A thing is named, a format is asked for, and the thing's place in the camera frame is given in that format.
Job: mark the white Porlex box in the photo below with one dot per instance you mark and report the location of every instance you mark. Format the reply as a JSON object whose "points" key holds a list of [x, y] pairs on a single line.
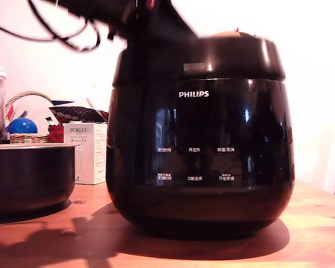
{"points": [[85, 156]]}

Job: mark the red dotted patterned bag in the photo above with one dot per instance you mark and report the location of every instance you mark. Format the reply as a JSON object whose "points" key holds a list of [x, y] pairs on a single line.
{"points": [[78, 111]]}

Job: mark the black Philips rice cooker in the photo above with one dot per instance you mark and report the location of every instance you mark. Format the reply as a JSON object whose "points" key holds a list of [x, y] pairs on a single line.
{"points": [[198, 125]]}

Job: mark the white cloth in basket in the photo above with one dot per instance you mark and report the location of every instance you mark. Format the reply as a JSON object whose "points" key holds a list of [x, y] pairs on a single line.
{"points": [[33, 109]]}

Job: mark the rice cooker inner pot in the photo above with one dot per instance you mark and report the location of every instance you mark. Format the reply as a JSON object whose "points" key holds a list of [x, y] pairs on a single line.
{"points": [[30, 176]]}

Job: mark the blue ball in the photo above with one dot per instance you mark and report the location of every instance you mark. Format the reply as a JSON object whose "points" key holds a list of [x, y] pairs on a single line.
{"points": [[22, 126]]}

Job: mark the black rice cooker lid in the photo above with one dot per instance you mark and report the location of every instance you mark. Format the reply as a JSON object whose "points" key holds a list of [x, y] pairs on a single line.
{"points": [[234, 58]]}

